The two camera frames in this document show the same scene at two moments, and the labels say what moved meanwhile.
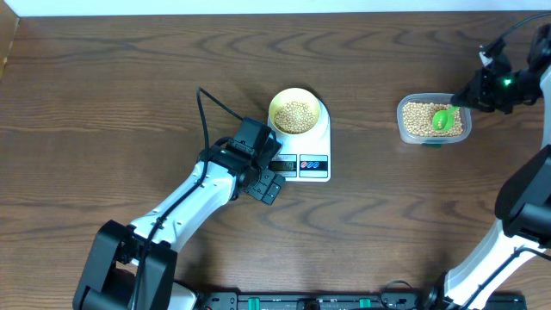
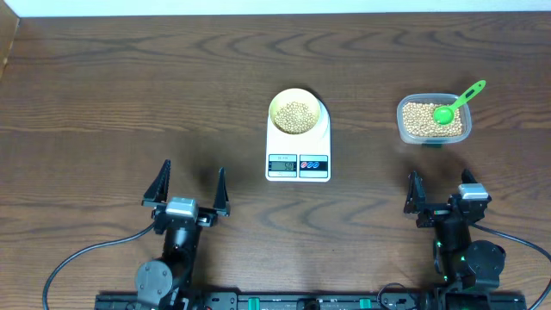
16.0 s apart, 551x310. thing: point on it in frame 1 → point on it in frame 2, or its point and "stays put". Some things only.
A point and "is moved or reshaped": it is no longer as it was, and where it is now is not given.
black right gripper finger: (468, 96) → (415, 194)
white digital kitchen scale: (305, 157) stays put
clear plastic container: (432, 118) stays put
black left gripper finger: (273, 189) → (222, 202)
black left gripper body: (258, 182) → (204, 220)
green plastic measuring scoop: (443, 120) is moved or reshaped
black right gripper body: (500, 93) → (434, 212)
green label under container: (432, 145) stays put
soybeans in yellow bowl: (294, 117) stays put
